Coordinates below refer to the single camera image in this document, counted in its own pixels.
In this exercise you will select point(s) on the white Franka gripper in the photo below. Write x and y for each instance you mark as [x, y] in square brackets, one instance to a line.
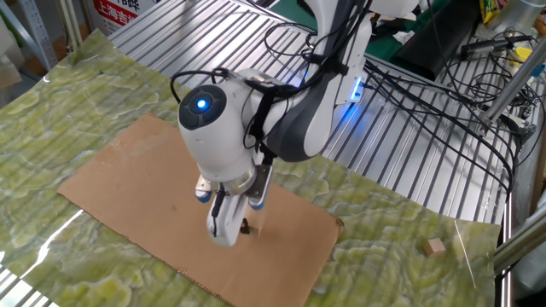
[228, 221]

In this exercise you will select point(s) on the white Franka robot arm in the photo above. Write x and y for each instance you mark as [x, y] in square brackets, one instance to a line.
[222, 136]

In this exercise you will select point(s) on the medium wooden block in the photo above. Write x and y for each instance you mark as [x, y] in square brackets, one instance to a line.
[434, 247]

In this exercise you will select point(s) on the brown cardboard sheet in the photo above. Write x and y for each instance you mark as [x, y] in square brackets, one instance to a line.
[149, 204]

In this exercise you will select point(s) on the green marble pattern mat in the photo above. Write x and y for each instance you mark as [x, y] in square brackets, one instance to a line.
[64, 128]

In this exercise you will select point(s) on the green cutting mat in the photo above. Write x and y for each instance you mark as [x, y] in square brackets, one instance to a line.
[381, 48]

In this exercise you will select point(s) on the cardboard box red print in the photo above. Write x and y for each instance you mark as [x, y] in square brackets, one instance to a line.
[115, 13]

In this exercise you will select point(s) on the black pouch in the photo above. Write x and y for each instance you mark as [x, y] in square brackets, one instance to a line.
[435, 42]

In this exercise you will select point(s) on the black handheld tool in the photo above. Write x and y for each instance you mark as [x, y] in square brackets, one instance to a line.
[482, 47]

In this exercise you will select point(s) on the small yellow object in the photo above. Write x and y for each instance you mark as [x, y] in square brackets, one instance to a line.
[523, 54]

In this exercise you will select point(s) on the yellow snack bag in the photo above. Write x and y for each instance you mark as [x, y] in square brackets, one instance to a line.
[492, 10]

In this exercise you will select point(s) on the silver wrist camera blue cap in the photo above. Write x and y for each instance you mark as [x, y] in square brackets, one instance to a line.
[203, 189]
[261, 187]

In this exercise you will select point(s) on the aluminium rail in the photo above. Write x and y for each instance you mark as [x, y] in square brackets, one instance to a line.
[520, 243]

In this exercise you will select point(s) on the grey metal shelf post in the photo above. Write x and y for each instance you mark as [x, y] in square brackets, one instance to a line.
[39, 38]

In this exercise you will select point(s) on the aluminium profile post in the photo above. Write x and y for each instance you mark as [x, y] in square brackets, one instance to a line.
[512, 85]

